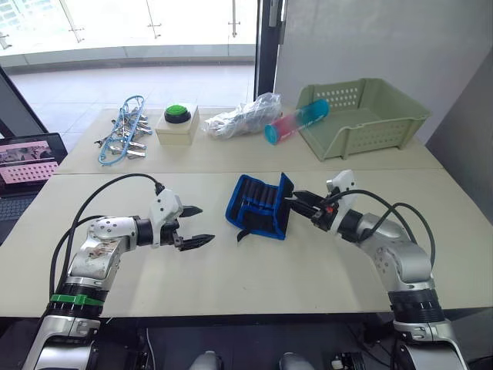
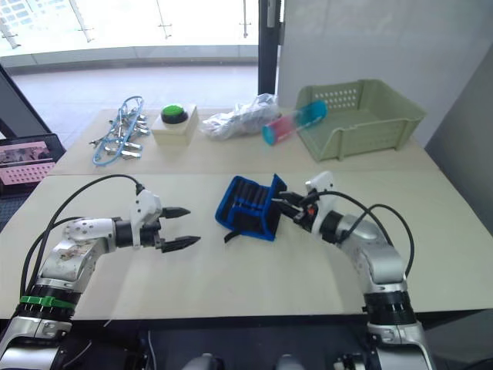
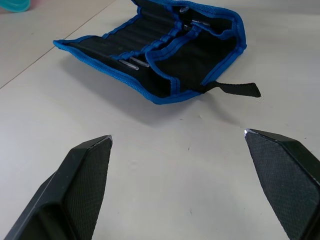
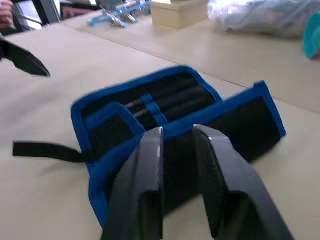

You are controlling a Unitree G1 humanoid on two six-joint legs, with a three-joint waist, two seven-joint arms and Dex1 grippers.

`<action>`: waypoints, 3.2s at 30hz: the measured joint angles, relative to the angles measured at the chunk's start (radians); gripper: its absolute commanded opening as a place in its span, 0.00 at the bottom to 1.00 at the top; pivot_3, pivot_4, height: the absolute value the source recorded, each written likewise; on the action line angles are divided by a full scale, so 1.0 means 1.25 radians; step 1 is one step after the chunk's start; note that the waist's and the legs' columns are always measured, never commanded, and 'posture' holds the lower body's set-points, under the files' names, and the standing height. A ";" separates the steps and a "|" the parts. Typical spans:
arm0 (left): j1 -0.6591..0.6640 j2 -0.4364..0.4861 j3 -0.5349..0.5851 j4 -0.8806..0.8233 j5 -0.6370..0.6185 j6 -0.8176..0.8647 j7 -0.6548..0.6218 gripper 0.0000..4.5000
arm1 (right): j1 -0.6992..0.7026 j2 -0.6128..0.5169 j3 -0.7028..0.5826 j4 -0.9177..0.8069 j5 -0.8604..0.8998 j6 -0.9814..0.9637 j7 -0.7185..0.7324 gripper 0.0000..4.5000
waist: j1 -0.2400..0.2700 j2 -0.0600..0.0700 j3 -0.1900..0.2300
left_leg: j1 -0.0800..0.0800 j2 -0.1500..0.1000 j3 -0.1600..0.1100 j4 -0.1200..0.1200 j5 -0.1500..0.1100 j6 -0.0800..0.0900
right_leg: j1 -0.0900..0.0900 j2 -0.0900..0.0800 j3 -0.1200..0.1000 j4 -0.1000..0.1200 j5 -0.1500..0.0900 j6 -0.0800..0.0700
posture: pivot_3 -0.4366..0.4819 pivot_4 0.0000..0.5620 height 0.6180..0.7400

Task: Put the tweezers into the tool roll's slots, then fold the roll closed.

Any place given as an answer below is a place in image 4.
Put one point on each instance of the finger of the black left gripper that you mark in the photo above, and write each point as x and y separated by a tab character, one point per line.
23	60

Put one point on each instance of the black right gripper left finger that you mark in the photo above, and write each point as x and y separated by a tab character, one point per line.
140	185

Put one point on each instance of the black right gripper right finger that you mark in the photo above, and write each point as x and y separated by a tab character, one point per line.
232	180

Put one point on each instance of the beige cardboard box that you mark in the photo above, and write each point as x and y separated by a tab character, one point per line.
175	15

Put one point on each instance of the person's bare hand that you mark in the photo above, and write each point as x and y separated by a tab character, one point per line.
5	13

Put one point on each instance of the teal round object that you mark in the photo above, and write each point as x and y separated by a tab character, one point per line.
312	37

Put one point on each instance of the dark metal frame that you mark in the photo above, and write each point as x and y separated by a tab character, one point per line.
37	11

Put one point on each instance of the clear plastic bag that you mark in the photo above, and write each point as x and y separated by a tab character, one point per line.
262	17

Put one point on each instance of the blue and black tool roll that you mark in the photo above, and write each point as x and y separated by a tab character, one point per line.
245	125

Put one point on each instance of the blue and silver tool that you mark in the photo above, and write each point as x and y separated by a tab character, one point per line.
110	17
132	6

